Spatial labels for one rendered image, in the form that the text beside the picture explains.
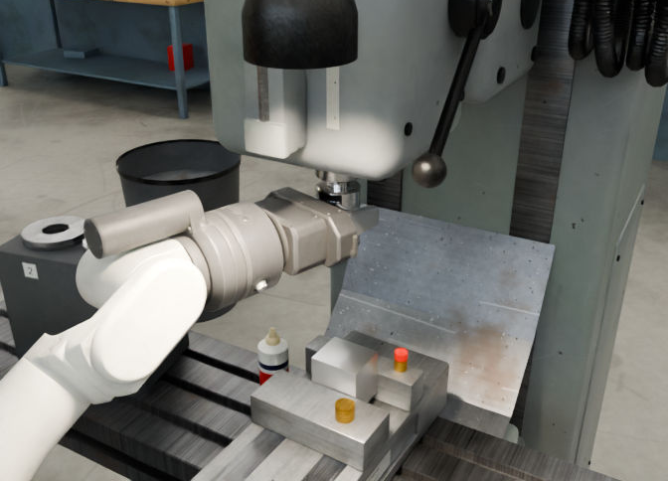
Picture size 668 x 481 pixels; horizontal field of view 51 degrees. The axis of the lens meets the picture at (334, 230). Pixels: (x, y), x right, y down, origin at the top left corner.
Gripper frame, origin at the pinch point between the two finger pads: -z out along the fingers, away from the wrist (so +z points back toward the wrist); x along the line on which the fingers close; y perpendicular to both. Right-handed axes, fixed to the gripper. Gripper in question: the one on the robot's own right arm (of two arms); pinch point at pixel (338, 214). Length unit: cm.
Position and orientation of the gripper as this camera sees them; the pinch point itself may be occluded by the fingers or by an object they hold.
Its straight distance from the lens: 74.7
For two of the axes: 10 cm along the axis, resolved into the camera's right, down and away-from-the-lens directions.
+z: -7.3, 2.8, -6.2
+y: -0.1, 9.1, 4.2
